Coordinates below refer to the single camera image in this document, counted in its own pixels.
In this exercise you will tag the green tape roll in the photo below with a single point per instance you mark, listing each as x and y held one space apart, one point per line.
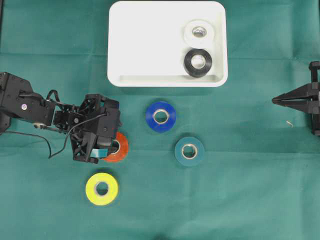
189 151

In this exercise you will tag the black tape roll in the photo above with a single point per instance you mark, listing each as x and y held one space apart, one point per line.
197 62

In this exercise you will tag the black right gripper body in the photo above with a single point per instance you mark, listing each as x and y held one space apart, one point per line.
314 66

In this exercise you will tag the white plastic tray case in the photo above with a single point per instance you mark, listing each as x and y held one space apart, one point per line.
146 46

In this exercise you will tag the blue tape roll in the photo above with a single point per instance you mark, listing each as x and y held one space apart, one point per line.
160 116

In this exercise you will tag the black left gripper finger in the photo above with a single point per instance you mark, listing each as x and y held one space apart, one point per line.
82 145

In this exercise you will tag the yellow tape roll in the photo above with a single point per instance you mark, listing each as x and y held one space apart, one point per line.
101 189

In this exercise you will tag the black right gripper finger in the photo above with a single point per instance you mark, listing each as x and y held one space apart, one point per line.
296 94
300 105

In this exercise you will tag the red tape roll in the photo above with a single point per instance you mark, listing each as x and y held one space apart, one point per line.
121 152

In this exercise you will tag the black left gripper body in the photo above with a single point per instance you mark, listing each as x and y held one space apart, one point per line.
77 119

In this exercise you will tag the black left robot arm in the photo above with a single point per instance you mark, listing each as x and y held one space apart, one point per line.
19 101

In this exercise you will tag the white tape roll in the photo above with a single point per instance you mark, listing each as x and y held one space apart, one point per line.
199 34

